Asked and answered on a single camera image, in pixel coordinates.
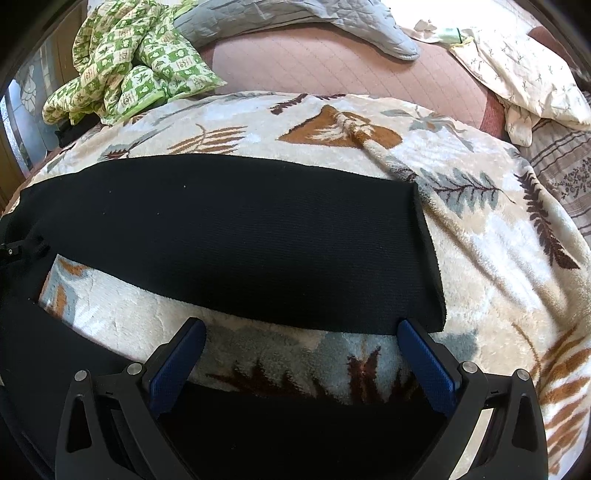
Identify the brown headboard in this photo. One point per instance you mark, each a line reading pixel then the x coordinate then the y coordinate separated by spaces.
pixel 549 39

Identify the small pale green cloth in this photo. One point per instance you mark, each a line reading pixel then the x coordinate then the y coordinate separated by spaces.
pixel 450 34

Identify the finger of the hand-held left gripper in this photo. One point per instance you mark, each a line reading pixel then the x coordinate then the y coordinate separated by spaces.
pixel 9 250

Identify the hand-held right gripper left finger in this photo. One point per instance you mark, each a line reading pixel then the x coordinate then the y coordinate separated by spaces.
pixel 178 374

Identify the pink quilted mattress cover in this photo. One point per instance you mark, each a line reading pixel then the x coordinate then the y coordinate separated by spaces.
pixel 323 64

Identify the mirrored wardrobe door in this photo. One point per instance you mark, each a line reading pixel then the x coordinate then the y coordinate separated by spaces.
pixel 27 101

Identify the leaf print fleece blanket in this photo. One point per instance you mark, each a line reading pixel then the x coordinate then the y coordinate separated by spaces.
pixel 485 240

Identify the white printed quilt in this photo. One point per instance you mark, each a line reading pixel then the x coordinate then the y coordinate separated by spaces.
pixel 521 69

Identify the grey quilted pillow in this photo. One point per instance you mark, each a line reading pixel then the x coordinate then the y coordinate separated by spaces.
pixel 383 32

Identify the green patterned quilt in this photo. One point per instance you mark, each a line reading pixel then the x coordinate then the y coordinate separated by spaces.
pixel 152 55

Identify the small white cloth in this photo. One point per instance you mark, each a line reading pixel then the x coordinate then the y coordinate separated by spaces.
pixel 425 30

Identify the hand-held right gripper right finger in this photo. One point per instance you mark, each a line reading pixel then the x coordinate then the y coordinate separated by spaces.
pixel 427 369

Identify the striped floral bedsheet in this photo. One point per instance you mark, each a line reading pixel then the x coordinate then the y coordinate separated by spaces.
pixel 563 166

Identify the black pants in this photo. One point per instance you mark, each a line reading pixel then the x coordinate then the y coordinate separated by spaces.
pixel 231 230

